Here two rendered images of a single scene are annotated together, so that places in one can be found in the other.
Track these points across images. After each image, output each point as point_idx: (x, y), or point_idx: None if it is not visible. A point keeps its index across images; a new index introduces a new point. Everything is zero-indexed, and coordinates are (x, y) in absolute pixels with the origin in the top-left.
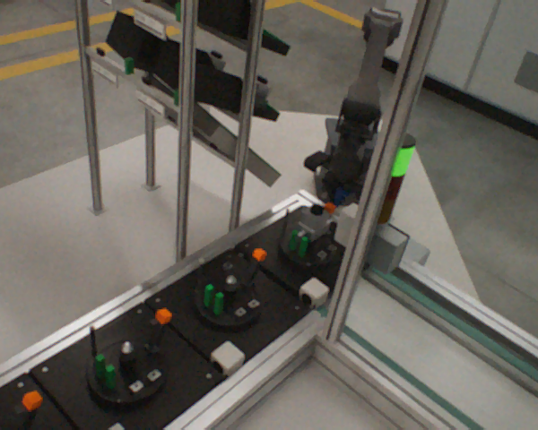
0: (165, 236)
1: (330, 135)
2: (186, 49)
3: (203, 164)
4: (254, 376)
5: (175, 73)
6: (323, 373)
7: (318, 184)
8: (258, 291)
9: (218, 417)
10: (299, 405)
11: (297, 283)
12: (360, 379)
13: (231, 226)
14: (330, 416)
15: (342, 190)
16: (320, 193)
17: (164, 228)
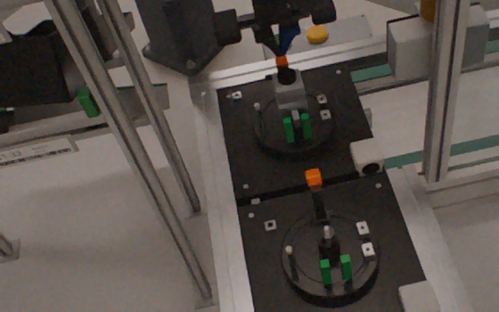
0: (119, 277)
1: None
2: (74, 23)
3: (21, 165)
4: (452, 286)
5: (21, 79)
6: (441, 213)
7: (167, 59)
8: (339, 212)
9: None
10: (470, 260)
11: (340, 165)
12: (493, 180)
13: (185, 187)
14: (498, 237)
15: (289, 31)
16: (183, 65)
17: (106, 273)
